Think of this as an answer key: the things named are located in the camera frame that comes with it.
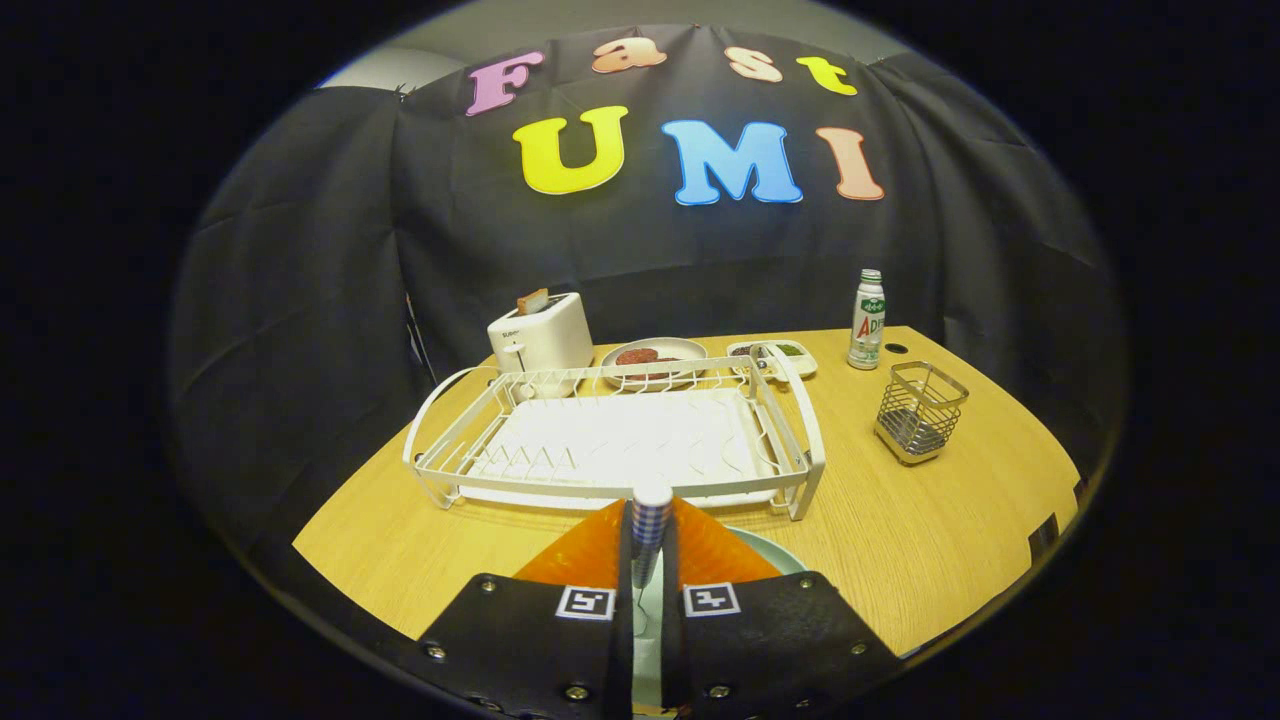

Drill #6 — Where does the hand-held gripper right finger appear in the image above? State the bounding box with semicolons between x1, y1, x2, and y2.
660;497;901;720

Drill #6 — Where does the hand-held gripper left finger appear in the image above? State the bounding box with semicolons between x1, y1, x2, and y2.
418;498;636;720

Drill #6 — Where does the checkered handle spoon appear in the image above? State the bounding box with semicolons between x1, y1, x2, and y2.
630;478;675;591

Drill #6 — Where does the pale green plate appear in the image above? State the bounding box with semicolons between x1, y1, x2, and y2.
632;525;809;706

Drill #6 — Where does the white wire dish rack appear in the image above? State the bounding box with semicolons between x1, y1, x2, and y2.
403;342;827;522

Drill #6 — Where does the metal wire basket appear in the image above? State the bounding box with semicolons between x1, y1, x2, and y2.
874;361;970;467

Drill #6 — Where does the grey plate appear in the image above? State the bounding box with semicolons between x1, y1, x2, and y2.
600;337;709;391

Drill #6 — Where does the white divided dish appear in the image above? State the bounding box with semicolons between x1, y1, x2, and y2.
727;340;818;381

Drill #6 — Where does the white drip tray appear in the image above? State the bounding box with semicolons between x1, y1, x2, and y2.
460;388;781;506

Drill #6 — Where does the white toaster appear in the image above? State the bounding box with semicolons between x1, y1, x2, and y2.
487;292;595;386

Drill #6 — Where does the white green drink bottle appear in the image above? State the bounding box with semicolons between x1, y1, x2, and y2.
848;268;887;372

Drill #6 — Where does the black backdrop cloth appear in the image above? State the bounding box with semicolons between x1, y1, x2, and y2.
170;25;1126;561

